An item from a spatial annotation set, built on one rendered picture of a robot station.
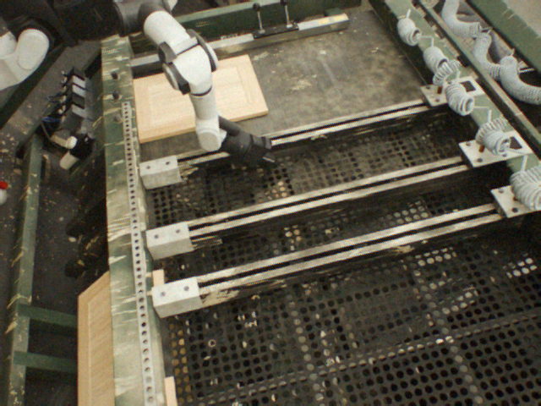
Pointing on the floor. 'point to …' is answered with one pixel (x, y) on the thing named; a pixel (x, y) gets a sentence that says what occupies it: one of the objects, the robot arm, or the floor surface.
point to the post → (18, 95)
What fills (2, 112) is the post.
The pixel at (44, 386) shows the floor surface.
